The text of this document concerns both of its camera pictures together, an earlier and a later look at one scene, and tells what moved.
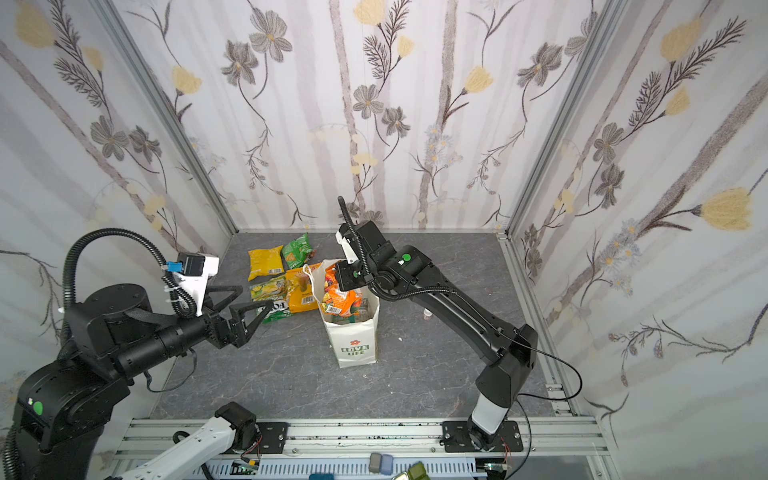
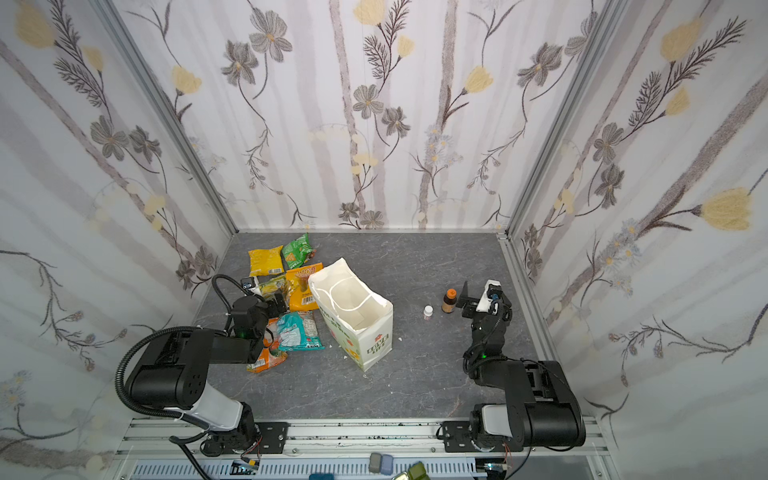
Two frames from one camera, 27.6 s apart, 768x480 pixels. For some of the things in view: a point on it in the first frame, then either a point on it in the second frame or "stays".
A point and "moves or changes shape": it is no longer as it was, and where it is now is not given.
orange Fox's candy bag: [337, 301] → [271, 355]
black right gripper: [351, 274] → [475, 303]
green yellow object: [415, 472] stays
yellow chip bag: [265, 262] stays
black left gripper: [222, 327] → [274, 303]
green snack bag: [298, 251] stays
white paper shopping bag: [352, 344] moves or changes shape
